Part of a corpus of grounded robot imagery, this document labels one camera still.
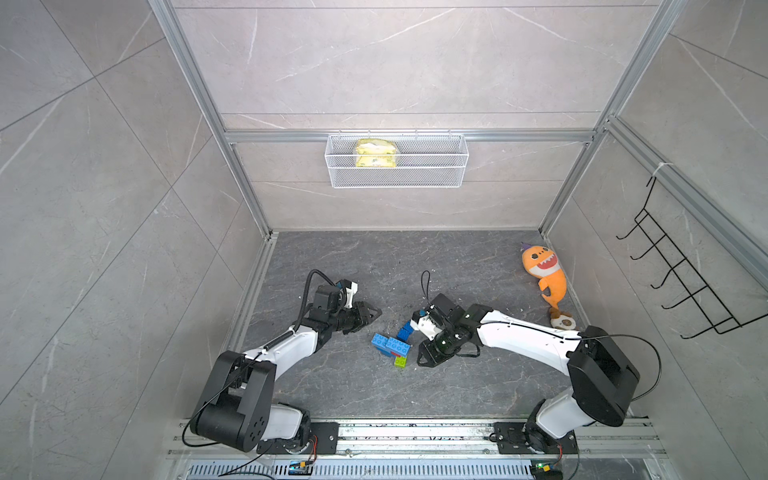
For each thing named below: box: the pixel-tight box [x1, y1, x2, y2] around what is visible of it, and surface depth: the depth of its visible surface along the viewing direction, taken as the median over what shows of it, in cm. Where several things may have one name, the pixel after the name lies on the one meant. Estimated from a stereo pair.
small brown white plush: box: [549, 307, 577, 330], surface depth 94 cm
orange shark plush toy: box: [520, 242, 567, 310], surface depth 102 cm
